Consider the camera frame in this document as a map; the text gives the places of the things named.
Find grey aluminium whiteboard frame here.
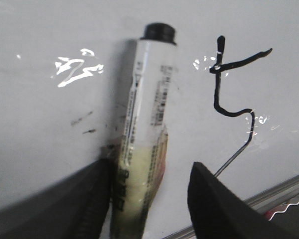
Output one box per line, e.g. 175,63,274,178
168,175,299,239

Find white whiteboard surface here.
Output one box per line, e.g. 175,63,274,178
0,0,299,239

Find white whiteboard marker pen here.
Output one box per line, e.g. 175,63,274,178
110,23,176,239

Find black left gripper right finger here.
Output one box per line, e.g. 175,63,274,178
187,162,296,239

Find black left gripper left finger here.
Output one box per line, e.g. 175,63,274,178
0,159,112,239

